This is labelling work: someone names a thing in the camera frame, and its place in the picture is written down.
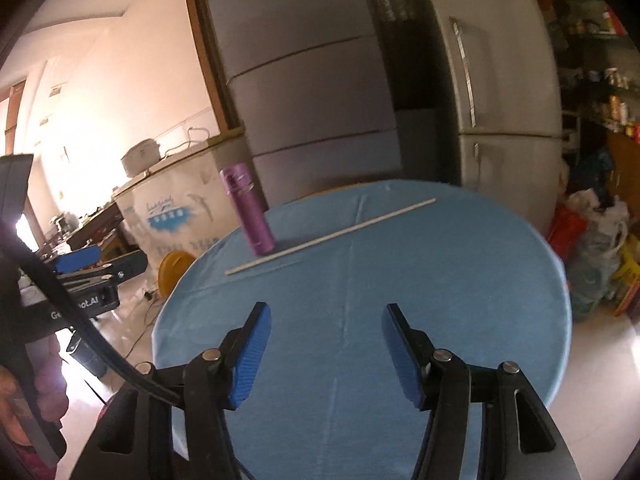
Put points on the purple thermos bottle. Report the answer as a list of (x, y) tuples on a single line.
[(241, 189)]

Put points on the grey cabinet wardrobe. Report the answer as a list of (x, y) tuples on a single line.
[(308, 82)]

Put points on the yellow electric fan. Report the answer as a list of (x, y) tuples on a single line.
[(171, 269)]

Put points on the pile of plastic bags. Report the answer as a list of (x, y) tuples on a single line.
[(582, 223)]

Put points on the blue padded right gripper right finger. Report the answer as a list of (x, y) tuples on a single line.
[(410, 351)]

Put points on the dark wooden dining table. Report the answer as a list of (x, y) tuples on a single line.
[(103, 230)]

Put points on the phone mounted on gripper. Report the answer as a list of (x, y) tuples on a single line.
[(14, 175)]

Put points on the white chest freezer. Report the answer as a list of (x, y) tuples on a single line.
[(180, 203)]

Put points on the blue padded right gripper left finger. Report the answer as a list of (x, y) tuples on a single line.
[(245, 356)]

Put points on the white rice cooker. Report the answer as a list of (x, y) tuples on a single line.
[(141, 157)]

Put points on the large clear water jug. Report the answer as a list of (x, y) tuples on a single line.
[(589, 272)]

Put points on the gloved left hand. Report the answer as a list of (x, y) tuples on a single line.
[(24, 362)]

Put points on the long white stick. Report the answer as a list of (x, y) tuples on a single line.
[(332, 236)]

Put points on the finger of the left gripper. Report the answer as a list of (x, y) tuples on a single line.
[(76, 260), (122, 269)]

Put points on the silver refrigerator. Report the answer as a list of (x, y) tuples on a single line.
[(508, 102)]

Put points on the blue round tablecloth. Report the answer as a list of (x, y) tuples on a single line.
[(327, 403)]

